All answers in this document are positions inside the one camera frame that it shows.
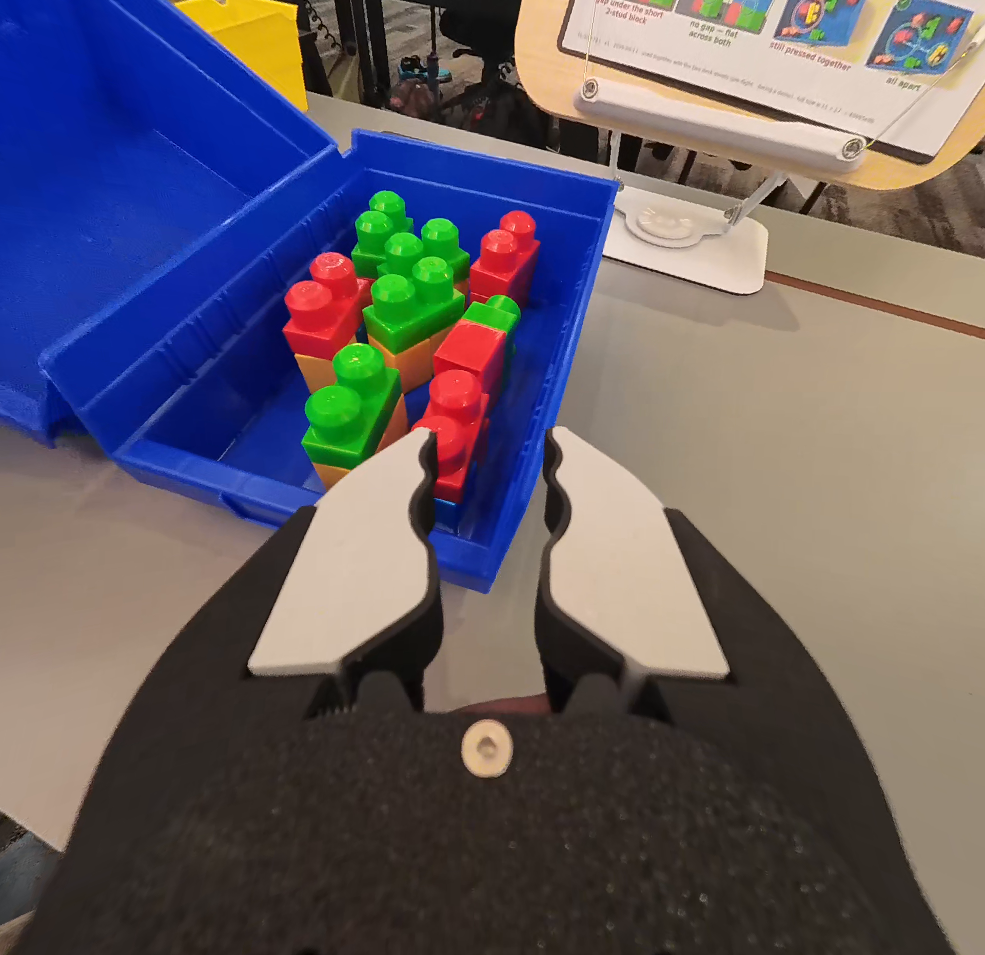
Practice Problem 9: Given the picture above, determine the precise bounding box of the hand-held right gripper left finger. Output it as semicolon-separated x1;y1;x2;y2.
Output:
247;428;444;679

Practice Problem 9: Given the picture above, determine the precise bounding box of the wooden clipboard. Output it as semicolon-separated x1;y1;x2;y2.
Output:
516;0;985;191

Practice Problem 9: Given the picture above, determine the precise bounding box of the blue plastic bin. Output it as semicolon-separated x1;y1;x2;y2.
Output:
1;0;340;444
39;129;620;594

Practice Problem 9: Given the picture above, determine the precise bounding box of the yellow plastic bin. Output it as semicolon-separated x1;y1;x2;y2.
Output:
173;0;309;113

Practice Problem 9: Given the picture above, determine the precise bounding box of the pile of colourful toy blocks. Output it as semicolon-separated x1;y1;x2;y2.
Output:
282;191;543;505

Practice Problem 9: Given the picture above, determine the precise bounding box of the printed instruction sheet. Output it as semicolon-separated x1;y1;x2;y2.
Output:
562;0;985;164

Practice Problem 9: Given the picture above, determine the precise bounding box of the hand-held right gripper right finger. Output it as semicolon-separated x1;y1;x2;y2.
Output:
535;426;732;682

